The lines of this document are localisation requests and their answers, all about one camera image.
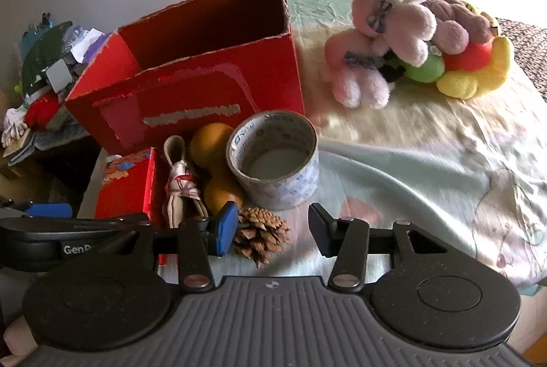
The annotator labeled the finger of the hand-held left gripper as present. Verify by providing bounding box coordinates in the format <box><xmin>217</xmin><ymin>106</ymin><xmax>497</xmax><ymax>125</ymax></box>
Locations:
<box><xmin>0</xmin><ymin>198</ymin><xmax>72</xmax><ymax>219</ymax></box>

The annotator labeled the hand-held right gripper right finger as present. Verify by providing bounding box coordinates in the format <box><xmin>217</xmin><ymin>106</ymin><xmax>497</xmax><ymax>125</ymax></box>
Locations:
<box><xmin>308</xmin><ymin>203</ymin><xmax>471</xmax><ymax>291</ymax></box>

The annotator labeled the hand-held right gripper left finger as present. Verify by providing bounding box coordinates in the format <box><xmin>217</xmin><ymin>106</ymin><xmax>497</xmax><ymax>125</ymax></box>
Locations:
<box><xmin>100</xmin><ymin>201</ymin><xmax>239</xmax><ymax>293</ymax></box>

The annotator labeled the brown pine cone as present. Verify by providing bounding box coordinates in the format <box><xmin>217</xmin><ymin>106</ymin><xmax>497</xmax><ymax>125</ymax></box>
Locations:
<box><xmin>233</xmin><ymin>207</ymin><xmax>291</xmax><ymax>268</ymax></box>

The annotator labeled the cloth doll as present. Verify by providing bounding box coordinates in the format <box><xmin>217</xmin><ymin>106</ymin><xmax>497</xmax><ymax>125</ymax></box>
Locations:
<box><xmin>163</xmin><ymin>135</ymin><xmax>210</xmax><ymax>228</ymax></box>

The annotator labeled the clear tape roll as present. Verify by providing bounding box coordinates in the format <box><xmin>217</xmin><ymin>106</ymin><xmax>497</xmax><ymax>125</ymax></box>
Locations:
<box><xmin>226</xmin><ymin>110</ymin><xmax>320</xmax><ymax>210</ymax></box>

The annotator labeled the yellow gourd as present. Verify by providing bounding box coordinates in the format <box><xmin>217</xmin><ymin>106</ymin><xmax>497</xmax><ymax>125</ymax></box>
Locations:
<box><xmin>188</xmin><ymin>122</ymin><xmax>245</xmax><ymax>214</ymax></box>

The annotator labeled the small red patterned box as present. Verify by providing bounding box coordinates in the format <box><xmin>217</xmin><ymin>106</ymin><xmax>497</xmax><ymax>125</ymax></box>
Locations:
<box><xmin>94</xmin><ymin>147</ymin><xmax>160</xmax><ymax>224</ymax></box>

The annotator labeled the red cardboard box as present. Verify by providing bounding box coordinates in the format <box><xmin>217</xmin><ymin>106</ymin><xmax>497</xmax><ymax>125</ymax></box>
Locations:
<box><xmin>64</xmin><ymin>0</ymin><xmax>306</xmax><ymax>156</ymax></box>

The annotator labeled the blue patterned cloth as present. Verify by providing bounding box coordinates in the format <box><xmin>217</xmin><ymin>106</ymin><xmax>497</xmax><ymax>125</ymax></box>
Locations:
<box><xmin>35</xmin><ymin>121</ymin><xmax>91</xmax><ymax>150</ymax></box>

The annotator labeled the red plush item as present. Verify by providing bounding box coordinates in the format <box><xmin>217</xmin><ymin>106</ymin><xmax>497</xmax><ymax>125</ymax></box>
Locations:
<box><xmin>25</xmin><ymin>94</ymin><xmax>66</xmax><ymax>131</ymax></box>

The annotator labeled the small white box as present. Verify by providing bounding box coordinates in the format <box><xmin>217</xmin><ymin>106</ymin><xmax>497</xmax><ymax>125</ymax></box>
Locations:
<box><xmin>45</xmin><ymin>59</ymin><xmax>71</xmax><ymax>92</ymax></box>

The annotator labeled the green cloth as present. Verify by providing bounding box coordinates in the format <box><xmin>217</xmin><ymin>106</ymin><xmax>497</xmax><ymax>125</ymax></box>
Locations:
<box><xmin>21</xmin><ymin>22</ymin><xmax>74</xmax><ymax>91</ymax></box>

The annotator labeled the purple tissue pack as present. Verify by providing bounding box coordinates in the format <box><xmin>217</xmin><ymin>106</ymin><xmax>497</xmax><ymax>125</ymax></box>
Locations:
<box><xmin>83</xmin><ymin>31</ymin><xmax>112</xmax><ymax>65</ymax></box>

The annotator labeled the pink plush rabbit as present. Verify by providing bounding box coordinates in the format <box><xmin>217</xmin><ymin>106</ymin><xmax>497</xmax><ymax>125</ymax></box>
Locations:
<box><xmin>351</xmin><ymin>0</ymin><xmax>437</xmax><ymax>66</ymax></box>
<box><xmin>320</xmin><ymin>29</ymin><xmax>391</xmax><ymax>109</ymax></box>

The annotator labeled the purple plush toy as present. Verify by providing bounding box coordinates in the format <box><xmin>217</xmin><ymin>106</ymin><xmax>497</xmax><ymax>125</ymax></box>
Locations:
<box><xmin>427</xmin><ymin>0</ymin><xmax>493</xmax><ymax>55</ymax></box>

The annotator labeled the dark patterned blanket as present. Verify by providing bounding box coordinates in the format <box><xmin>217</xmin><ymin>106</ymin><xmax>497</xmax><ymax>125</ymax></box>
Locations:
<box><xmin>496</xmin><ymin>17</ymin><xmax>547</xmax><ymax>99</ymax></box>

